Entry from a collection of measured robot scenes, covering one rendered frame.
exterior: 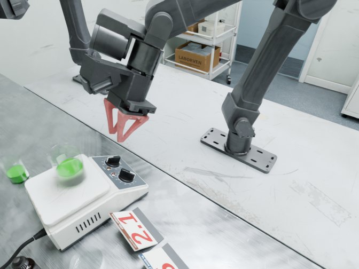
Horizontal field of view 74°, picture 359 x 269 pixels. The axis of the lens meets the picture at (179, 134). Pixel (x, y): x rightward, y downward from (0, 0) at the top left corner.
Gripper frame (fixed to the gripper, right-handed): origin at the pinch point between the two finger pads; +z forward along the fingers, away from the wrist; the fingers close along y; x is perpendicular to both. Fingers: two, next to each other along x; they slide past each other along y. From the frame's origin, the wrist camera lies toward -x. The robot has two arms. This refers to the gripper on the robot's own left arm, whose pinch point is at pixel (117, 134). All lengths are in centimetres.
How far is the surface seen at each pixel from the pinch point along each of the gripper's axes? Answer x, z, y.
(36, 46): 29, 15, -148
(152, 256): -1.9, 11.2, 22.0
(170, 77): 41, -10, -31
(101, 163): -1.4, 7.2, 0.2
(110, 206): -3.7, 10.2, 10.0
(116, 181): -1.5, 7.1, 6.8
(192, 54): 168, -23, -138
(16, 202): -13.4, 21.3, -7.0
